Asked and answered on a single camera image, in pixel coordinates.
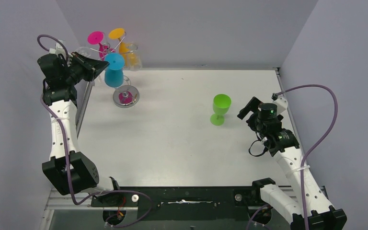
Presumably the clear wine glass right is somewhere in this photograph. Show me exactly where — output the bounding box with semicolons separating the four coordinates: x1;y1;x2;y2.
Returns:
126;43;142;71

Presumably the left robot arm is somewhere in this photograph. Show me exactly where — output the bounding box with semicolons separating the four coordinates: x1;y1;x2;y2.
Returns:
37;52;122;204

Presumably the pink wine glass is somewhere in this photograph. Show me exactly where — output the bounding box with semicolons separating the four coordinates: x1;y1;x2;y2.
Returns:
87;31;115;60

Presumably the blue wine glass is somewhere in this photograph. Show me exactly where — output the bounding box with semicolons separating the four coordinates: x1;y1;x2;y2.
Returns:
104;53;125;88

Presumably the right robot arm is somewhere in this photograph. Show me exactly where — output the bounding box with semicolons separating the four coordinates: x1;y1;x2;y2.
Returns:
237;97;347;230

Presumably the clear wine glass left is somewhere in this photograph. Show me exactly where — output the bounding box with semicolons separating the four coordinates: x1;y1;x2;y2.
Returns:
74;46;92;58

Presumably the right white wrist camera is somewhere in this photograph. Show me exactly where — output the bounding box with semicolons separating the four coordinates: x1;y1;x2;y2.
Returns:
271;93;288;115

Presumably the orange wine glass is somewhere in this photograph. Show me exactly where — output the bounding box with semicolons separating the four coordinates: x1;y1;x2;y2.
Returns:
108;28;142;71

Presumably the green wine glass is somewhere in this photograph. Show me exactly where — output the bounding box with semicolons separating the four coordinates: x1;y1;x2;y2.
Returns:
210;94;231;126

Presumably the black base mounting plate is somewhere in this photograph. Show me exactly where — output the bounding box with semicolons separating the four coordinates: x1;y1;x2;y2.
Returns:
91;186;264;221

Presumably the clear wine glass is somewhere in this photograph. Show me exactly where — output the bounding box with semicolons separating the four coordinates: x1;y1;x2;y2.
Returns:
74;46;92;58
126;43;142;71

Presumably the chrome wire glass rack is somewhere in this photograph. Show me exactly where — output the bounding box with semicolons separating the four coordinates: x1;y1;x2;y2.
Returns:
85;30;140;109

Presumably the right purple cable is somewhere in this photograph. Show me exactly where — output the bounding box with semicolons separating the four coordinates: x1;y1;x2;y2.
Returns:
246;84;339;230

